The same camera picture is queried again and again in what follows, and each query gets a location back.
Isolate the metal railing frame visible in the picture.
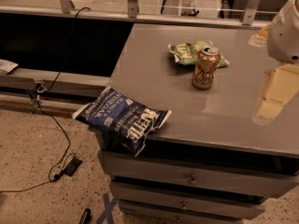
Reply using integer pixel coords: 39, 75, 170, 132
0, 0, 268, 29

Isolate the bottom grey drawer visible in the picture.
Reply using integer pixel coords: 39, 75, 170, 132
119, 200, 243, 224

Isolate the middle grey drawer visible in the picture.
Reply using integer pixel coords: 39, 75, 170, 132
110, 181, 264, 220

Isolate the orange soda can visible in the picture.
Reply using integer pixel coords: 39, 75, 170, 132
192, 46, 221, 90

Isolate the green chip bag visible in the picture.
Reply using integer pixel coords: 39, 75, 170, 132
168, 41, 228, 68

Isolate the black cable on floor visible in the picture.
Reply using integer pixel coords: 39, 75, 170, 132
0, 7, 92, 194

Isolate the white paper packet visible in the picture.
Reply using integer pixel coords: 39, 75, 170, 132
0, 59, 19, 75

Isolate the top grey drawer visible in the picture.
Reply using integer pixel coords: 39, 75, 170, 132
98, 151, 298, 198

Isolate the black marker on floor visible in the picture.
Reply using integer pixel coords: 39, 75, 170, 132
79, 208, 91, 224

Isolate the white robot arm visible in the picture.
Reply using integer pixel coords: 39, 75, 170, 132
249, 0, 299, 125

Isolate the black power adapter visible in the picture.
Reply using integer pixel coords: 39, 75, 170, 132
63, 157, 82, 176

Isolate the grey metal ledge beam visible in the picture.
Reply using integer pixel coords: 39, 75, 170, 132
0, 68, 109, 97

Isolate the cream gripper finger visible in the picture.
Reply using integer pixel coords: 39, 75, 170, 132
249, 24, 270, 48
252, 63, 299, 125

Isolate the grey drawer cabinet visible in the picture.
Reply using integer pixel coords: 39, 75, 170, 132
90, 22, 299, 224

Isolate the blue kettle chip bag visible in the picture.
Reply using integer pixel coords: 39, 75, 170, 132
72, 86, 172, 156

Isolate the grey drawer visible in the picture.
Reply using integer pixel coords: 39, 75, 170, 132
110, 181, 264, 220
98, 151, 298, 198
119, 200, 243, 224

